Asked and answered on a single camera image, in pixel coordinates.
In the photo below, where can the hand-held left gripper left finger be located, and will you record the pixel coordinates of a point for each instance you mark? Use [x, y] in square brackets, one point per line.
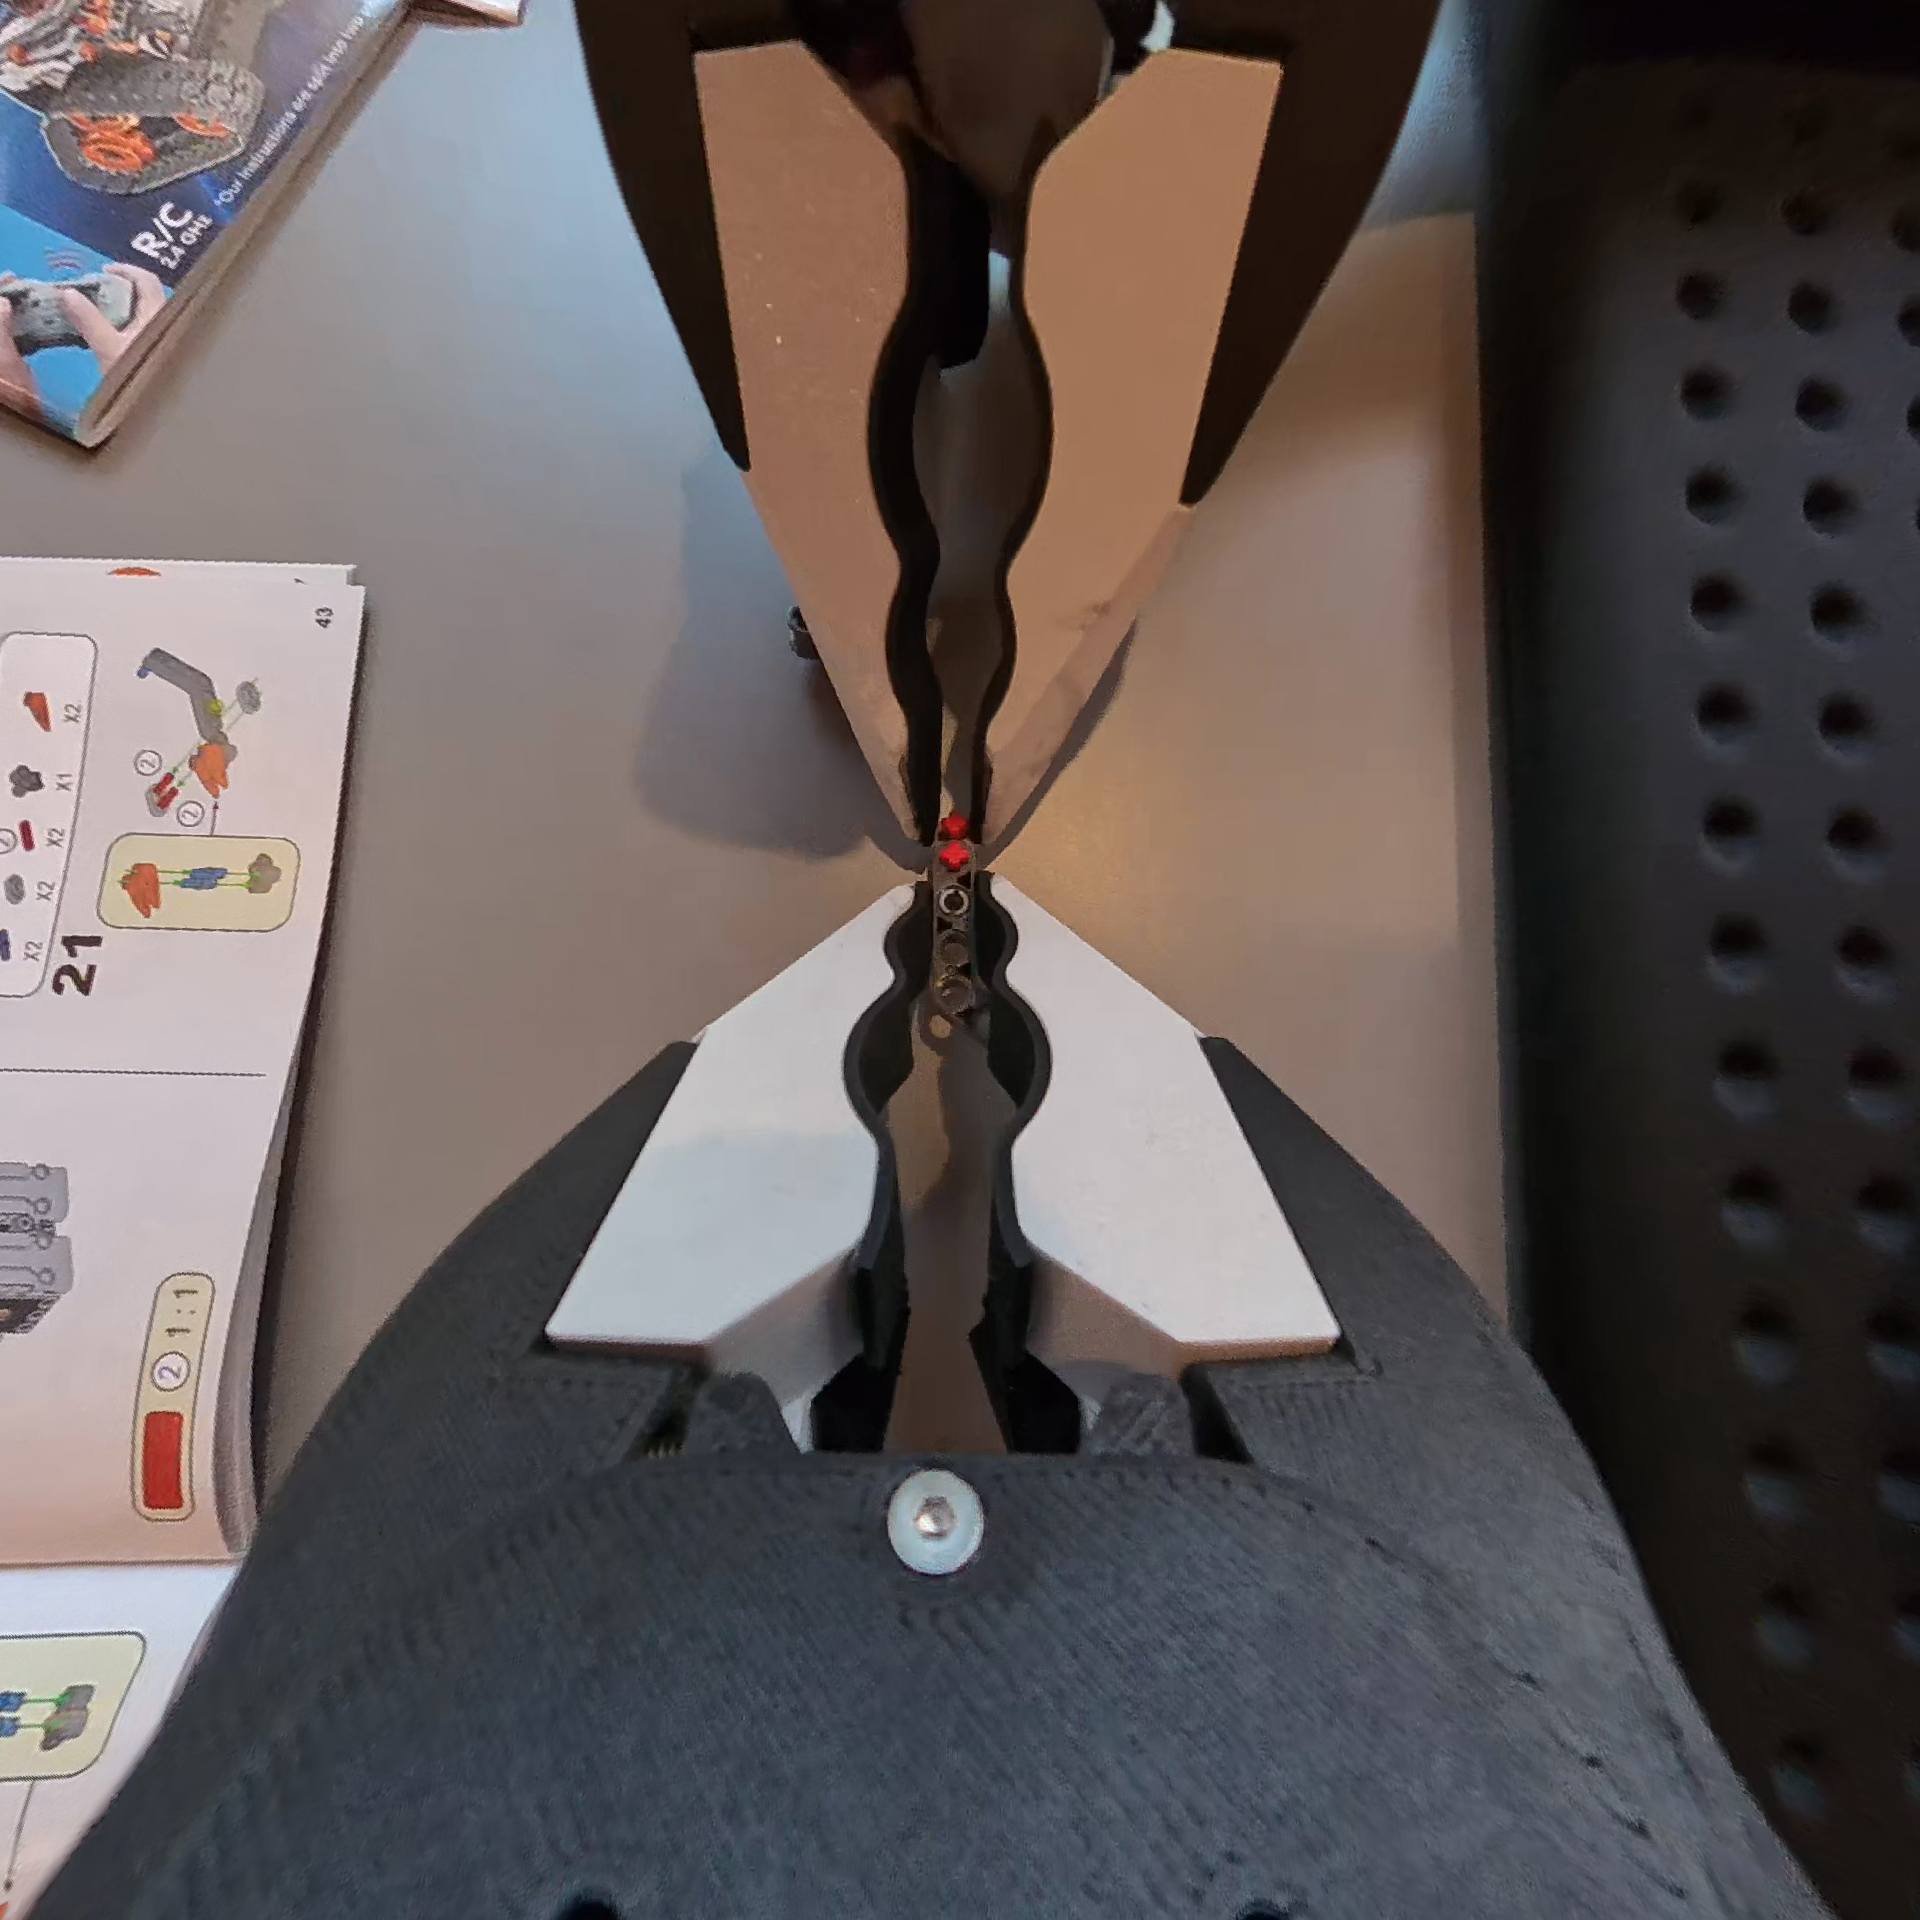
[735, 1202]

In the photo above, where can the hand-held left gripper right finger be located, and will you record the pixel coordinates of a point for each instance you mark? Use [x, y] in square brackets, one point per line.
[1156, 1202]

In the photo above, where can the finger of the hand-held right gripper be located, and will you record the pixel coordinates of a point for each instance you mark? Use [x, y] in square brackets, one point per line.
[797, 301]
[1142, 301]

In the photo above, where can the orange claw piece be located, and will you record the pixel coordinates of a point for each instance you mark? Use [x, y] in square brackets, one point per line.
[802, 634]

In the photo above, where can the grey bent beam with pins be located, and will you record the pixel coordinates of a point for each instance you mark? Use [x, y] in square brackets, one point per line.
[956, 931]

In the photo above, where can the grey desk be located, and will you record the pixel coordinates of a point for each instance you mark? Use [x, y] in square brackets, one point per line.
[525, 601]

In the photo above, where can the blue closed manual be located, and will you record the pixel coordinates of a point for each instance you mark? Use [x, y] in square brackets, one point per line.
[150, 182]

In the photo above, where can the open instruction booklet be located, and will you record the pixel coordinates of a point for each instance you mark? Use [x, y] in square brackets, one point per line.
[150, 1126]

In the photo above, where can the black perforated chair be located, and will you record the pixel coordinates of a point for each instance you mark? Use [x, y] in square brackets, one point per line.
[1725, 902]

